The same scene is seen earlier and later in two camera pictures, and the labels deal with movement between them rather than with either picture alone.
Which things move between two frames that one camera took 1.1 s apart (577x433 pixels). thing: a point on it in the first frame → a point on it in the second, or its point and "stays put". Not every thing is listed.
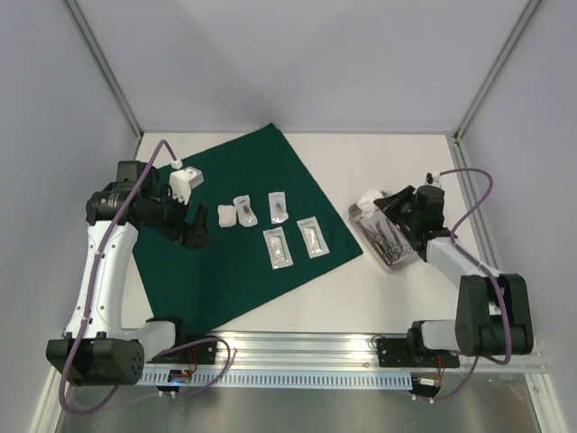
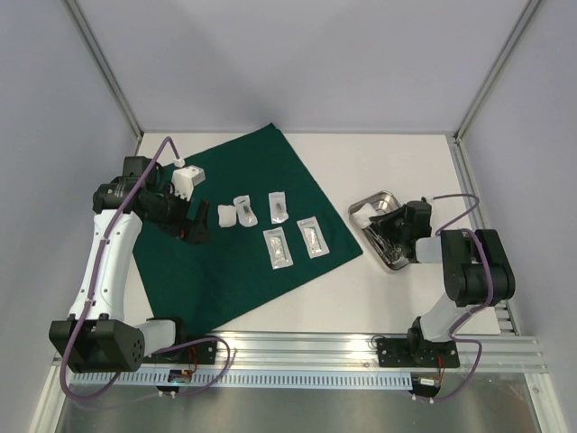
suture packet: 314,236 stays put
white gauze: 366,204 → 361,216
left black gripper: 196,234 stays put
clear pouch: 278,207 stays put
